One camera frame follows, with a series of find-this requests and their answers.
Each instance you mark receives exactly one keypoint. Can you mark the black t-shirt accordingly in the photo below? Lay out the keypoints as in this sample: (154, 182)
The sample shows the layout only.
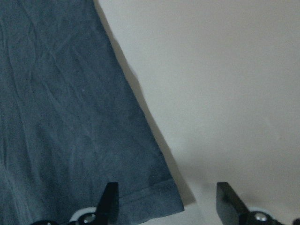
(69, 120)

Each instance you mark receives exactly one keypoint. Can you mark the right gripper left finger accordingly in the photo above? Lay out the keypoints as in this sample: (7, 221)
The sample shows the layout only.
(107, 210)

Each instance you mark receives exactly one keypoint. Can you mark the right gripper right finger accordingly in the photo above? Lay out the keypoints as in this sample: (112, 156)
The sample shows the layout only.
(230, 208)

